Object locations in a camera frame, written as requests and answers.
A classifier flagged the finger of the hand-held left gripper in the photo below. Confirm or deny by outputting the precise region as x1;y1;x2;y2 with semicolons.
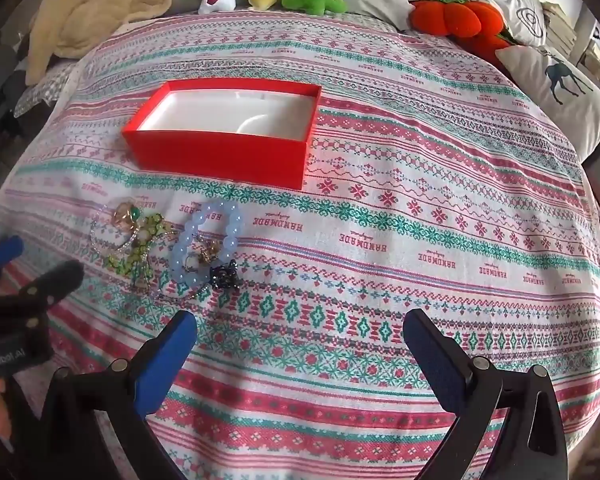
0;236;24;274
0;260;85;333

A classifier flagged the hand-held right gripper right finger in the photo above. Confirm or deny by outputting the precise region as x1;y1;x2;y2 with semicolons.
402;309;568;480

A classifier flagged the deer print pillow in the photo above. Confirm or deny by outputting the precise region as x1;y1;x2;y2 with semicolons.
495;45;600;161

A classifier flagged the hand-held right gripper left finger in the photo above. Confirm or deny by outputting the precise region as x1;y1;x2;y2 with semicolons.
37;310;198;480

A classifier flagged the black bead charm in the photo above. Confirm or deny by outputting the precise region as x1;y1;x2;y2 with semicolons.
209;260;241;291

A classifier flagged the orange pumpkin plush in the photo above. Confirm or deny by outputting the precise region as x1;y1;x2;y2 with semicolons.
411;0;518;68

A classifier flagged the gold ring with green stone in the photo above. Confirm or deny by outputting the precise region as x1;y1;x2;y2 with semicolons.
111;201;146;228

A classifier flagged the green bead bracelet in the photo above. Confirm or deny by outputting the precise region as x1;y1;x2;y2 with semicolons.
107;212;173;281

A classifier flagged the red cardboard box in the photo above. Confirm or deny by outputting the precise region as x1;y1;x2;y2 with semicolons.
121;79;323;191

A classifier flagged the grey checked sheet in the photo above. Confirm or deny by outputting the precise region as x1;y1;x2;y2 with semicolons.
15;57;81;108

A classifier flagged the light blue bead bracelet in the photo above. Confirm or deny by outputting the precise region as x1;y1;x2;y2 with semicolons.
170;199;244;293

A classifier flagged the clear bead bracelet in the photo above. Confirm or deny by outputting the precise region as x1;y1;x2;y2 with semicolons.
90;202;131;261

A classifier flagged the beige quilted blanket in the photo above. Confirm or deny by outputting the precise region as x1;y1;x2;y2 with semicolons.
27;0;191;86

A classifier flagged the patterned bedspread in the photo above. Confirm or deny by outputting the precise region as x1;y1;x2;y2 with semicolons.
0;7;600;480

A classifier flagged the dark chair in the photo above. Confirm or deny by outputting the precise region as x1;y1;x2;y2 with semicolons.
0;35;36;146

